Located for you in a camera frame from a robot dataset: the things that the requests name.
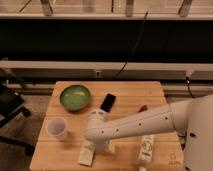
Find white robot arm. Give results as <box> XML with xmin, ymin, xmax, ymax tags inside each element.
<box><xmin>84</xmin><ymin>95</ymin><xmax>213</xmax><ymax>171</ymax></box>

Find black rectangular phone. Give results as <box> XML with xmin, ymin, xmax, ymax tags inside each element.
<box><xmin>101</xmin><ymin>94</ymin><xmax>116</xmax><ymax>112</ymax></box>

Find green ceramic bowl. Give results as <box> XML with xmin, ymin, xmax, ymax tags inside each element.
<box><xmin>60</xmin><ymin>85</ymin><xmax>91</xmax><ymax>111</ymax></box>

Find white lotion bottle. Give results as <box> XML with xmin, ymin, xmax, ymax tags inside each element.
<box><xmin>138</xmin><ymin>135</ymin><xmax>154</xmax><ymax>171</ymax></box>

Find clear plastic cup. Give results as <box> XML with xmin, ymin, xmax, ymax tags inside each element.
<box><xmin>46</xmin><ymin>117</ymin><xmax>68</xmax><ymax>141</ymax></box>

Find white wall outlet plug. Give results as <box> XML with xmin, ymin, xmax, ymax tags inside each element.
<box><xmin>185</xmin><ymin>69</ymin><xmax>194</xmax><ymax>79</ymax></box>

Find black office chair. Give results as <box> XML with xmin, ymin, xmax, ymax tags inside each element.
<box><xmin>0</xmin><ymin>83</ymin><xmax>35</xmax><ymax>155</ymax></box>

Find white sponge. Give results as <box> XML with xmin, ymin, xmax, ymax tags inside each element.
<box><xmin>78</xmin><ymin>141</ymin><xmax>95</xmax><ymax>166</ymax></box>

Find black hanging cable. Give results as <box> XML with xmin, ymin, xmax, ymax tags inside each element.
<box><xmin>111</xmin><ymin>10</ymin><xmax>150</xmax><ymax>81</ymax></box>

